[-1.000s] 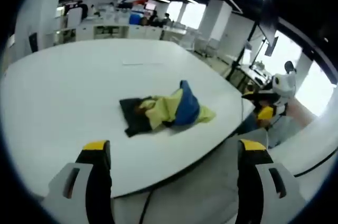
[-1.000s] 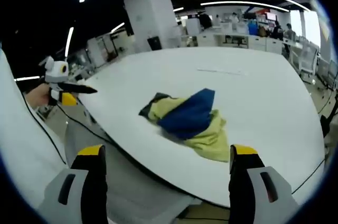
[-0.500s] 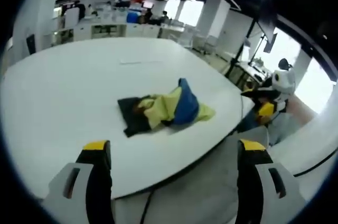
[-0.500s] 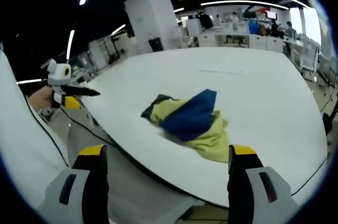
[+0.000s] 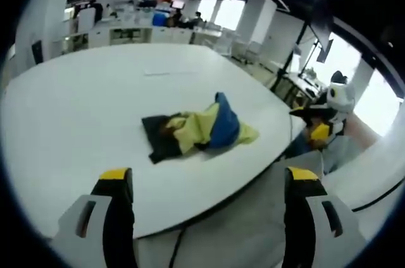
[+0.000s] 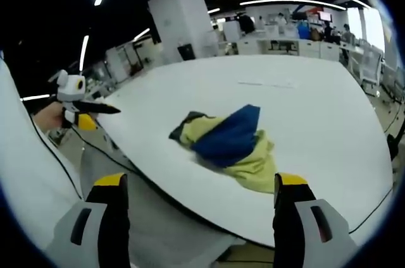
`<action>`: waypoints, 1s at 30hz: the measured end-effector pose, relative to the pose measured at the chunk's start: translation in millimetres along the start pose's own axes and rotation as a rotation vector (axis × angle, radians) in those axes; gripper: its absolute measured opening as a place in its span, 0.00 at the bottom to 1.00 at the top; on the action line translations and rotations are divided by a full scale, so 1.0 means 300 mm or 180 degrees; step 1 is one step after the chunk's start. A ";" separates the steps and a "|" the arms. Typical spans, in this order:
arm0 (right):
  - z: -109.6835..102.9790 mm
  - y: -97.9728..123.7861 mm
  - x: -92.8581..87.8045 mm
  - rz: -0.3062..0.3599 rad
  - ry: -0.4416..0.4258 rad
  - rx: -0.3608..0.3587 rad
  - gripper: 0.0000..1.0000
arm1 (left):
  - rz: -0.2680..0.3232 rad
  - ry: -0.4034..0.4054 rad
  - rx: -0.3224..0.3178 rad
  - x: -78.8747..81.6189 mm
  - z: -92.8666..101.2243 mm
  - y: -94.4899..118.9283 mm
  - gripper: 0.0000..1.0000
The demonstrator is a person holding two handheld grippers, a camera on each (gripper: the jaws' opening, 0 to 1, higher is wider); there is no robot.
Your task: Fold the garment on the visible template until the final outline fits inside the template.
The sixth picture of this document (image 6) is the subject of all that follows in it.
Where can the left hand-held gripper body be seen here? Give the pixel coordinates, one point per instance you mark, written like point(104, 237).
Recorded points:
point(70, 88)

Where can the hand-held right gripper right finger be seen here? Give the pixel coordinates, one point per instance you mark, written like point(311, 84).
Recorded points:
point(316, 233)

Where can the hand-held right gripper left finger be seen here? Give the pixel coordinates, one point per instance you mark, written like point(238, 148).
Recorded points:
point(90, 236)

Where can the blue and yellow garment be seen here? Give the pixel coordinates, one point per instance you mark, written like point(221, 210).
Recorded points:
point(228, 144)

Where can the person's left hand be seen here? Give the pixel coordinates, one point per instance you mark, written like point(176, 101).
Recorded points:
point(49, 118)

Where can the upright ceiling light strip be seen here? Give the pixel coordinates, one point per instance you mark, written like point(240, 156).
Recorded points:
point(84, 53)

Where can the person's white coat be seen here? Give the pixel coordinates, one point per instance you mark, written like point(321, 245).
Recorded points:
point(28, 170)

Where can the black waste bin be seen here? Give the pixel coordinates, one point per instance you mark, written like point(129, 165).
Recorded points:
point(186, 52)

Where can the dark object at table side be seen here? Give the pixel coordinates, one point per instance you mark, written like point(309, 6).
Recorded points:
point(394, 144)

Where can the white square pillar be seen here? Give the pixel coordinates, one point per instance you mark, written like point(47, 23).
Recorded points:
point(183, 21)

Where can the white office chair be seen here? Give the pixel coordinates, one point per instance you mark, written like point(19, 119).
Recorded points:
point(371, 62)

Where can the white counter cabinets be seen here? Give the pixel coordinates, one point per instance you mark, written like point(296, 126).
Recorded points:
point(284, 47)

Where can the blue bag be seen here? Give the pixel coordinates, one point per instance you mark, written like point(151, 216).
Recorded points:
point(302, 31)

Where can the computer monitor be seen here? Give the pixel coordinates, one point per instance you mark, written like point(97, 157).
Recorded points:
point(325, 16)

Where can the short curved ceiling light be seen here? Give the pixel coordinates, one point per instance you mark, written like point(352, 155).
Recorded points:
point(294, 2)

